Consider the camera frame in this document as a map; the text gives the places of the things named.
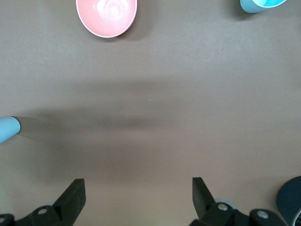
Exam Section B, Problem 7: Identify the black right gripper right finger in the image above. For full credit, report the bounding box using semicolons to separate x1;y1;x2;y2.
189;177;290;226

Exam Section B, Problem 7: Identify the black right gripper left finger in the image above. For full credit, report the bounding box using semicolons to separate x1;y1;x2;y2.
0;178;86;226

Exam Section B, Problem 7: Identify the light blue plastic cup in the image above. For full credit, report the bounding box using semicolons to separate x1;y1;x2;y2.
0;116;22;144
239;0;289;14

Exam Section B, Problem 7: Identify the pink bowl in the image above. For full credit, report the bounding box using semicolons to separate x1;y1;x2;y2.
75;0;138;38

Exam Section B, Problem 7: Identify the black saucepan with blue handle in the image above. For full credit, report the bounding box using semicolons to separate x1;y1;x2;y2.
276;175;301;226

